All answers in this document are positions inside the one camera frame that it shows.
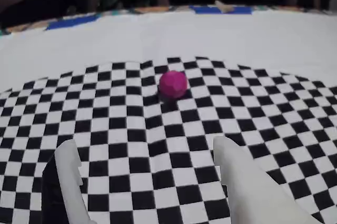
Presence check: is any white thin gripper finger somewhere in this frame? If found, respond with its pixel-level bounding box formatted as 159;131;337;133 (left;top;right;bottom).
54;139;92;224

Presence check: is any patterned tablecloth with blue patches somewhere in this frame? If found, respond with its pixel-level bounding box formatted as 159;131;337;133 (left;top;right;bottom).
0;3;337;37

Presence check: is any white sheet with checkerboard print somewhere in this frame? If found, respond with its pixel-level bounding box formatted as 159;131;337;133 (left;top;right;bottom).
0;5;337;224

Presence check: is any pink faceted ball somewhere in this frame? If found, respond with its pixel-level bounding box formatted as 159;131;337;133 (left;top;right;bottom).
158;70;189;98

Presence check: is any white wide gripper finger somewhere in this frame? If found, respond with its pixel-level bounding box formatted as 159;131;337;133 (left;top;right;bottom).
213;136;323;224

